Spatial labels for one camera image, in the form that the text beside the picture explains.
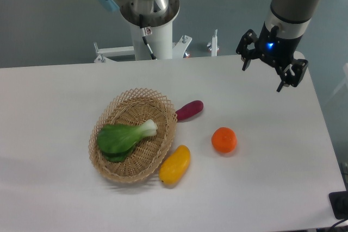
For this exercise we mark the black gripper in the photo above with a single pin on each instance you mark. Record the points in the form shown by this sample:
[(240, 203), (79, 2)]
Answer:
[(276, 52)]

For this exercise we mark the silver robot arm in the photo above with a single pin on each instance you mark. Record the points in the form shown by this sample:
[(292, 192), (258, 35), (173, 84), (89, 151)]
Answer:
[(287, 19)]

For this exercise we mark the purple sweet potato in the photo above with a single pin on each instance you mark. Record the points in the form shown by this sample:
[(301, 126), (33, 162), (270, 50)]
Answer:
[(189, 110)]

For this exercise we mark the orange fruit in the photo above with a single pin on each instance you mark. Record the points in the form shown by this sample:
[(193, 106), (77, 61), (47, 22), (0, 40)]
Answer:
[(224, 140)]

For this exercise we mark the yellow mango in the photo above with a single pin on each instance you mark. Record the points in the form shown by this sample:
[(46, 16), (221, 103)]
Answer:
[(175, 166)]

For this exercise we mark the black device at edge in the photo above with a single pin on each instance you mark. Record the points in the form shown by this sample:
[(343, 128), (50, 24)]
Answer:
[(338, 201)]

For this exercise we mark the woven wicker basket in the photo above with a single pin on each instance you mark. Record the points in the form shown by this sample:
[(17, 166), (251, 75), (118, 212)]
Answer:
[(133, 108)]

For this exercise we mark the green bok choy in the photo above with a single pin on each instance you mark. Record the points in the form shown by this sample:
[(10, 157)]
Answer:
[(117, 141)]

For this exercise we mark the white frame foot right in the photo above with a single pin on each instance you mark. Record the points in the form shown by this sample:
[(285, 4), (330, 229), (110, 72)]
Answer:
[(212, 46)]

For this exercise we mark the white frame foot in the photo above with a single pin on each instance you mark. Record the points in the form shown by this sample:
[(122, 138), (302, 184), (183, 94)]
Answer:
[(104, 54), (212, 46)]

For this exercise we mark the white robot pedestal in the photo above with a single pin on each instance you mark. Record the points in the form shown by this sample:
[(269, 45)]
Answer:
[(158, 41)]

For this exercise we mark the white frame foot left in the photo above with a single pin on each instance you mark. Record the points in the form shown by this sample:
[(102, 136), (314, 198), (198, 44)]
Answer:
[(104, 54)]

